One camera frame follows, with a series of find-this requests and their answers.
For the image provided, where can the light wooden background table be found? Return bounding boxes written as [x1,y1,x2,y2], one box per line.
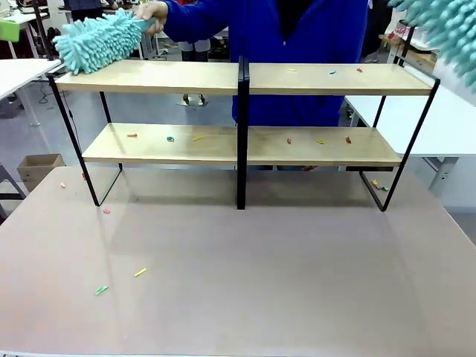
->
[378,32,442,70]

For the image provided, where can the white table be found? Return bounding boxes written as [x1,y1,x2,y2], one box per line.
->
[0,58,63,127]
[344,94,476,194]

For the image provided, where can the wooden shelf unit black frame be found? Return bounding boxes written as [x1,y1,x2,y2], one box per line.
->
[46,55,245,211]
[242,55,442,213]

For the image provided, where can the brown cardboard box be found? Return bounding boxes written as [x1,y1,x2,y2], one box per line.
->
[16,153,67,193]

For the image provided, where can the person torso blue sweater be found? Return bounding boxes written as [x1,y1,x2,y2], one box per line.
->
[222,0,369,172]

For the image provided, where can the green chair back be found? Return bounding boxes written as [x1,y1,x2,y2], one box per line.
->
[0,19,20,44]

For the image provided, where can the person right forearm blue sleeve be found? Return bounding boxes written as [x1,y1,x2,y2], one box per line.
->
[162,0,239,42]

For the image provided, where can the black metal pole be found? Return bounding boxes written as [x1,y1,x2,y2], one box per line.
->
[394,24,416,68]
[35,0,51,62]

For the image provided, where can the teal microfiber duster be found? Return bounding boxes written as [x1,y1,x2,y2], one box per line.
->
[386,0,476,89]
[51,7,160,76]

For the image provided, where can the person right hand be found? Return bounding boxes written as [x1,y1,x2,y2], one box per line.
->
[135,1,169,36]

